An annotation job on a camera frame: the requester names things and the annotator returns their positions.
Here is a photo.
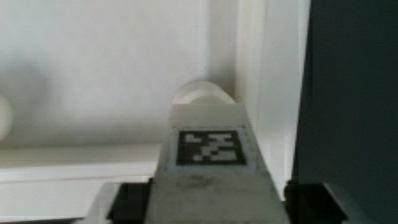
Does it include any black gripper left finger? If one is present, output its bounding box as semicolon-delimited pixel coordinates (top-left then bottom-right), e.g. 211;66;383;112
106;181;152;224

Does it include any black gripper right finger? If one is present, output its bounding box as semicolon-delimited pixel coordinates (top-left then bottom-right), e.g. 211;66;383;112
284;181;346;224

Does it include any white leg with tag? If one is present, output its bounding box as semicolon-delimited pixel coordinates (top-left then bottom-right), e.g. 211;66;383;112
145;81;289;224

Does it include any white square table top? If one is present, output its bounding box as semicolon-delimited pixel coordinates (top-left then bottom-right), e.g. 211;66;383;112
0;0;310;222

